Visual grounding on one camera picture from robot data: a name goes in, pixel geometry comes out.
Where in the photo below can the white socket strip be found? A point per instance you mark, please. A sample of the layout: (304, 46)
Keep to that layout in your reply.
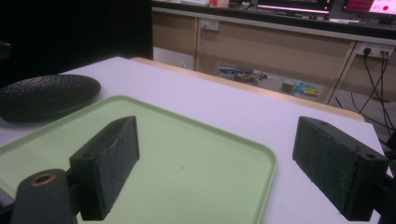
(377, 49)

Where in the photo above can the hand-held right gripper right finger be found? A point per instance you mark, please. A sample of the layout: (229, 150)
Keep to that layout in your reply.
(330, 168)

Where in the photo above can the computer monitor with pink bar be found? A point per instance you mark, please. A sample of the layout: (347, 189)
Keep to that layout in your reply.
(292, 6)

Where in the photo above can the light green plastic tray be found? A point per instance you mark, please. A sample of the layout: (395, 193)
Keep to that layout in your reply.
(193, 155)

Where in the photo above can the black textured plate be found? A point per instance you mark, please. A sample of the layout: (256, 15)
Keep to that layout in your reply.
(46, 93)

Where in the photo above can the long beige workbench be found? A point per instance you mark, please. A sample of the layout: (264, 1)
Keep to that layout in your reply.
(274, 46)

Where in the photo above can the pile of dark clutter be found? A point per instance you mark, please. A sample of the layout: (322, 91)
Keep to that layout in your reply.
(241, 74)

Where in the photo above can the small colourful boxes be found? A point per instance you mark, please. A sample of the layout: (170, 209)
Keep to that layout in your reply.
(300, 88)

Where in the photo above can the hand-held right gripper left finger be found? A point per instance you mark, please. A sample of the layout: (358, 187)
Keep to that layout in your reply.
(106, 168)

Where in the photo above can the red and white box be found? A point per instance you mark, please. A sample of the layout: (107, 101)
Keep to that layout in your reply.
(219, 2)

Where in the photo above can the computer monitor with pink screen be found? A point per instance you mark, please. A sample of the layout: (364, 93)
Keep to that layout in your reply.
(370, 5)

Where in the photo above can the white wall socket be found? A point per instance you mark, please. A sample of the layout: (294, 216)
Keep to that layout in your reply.
(209, 24)

